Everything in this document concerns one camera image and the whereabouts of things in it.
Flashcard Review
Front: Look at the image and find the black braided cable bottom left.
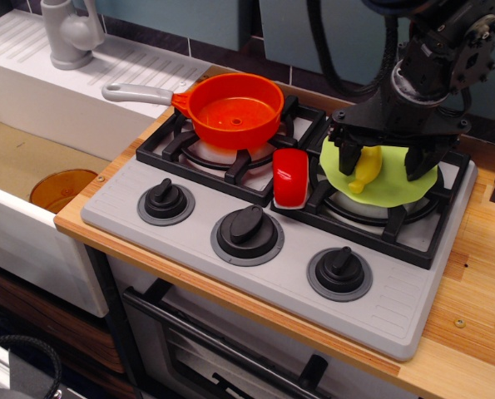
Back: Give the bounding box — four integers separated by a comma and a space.
0, 334, 63, 399

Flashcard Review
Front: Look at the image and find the yellow toy banana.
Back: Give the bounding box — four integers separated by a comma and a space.
348, 145, 383, 195

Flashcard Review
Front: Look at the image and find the black right burner grate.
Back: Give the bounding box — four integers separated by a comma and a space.
280, 126, 477, 269

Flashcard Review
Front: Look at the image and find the white toy sink unit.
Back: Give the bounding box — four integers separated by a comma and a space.
0, 10, 208, 318

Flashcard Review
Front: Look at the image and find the black left burner grate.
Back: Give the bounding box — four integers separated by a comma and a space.
136, 96, 327, 206

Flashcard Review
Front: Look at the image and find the grey toy faucet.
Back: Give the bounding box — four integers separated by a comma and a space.
41, 0, 105, 71

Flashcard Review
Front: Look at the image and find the black burner grate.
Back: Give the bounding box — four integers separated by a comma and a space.
136, 96, 327, 206
280, 126, 477, 269

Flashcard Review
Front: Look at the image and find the toy oven door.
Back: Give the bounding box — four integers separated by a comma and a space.
121, 279, 341, 398

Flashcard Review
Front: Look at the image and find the light green round plate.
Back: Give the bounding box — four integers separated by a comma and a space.
319, 139, 438, 208

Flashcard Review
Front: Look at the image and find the black right stove knob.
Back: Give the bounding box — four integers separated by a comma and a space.
307, 246, 373, 303

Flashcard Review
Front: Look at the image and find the black stove knob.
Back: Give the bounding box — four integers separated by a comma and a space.
210, 205, 285, 267
307, 246, 373, 303
137, 178, 196, 227

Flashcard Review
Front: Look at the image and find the black middle stove knob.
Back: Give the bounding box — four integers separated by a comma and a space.
210, 205, 285, 267

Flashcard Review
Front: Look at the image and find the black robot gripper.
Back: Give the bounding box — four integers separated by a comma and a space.
329, 37, 471, 181

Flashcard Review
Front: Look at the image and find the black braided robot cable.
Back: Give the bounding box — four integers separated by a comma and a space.
305, 0, 399, 97

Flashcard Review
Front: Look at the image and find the orange toy pot grey handle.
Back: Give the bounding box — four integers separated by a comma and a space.
101, 73, 285, 150

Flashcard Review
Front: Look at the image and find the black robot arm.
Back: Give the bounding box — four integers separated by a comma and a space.
329, 1, 495, 181

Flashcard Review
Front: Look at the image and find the black left stove knob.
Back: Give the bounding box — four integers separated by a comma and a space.
137, 178, 196, 227

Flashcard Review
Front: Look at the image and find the grey toy stove top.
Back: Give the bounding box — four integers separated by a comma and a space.
79, 96, 479, 362

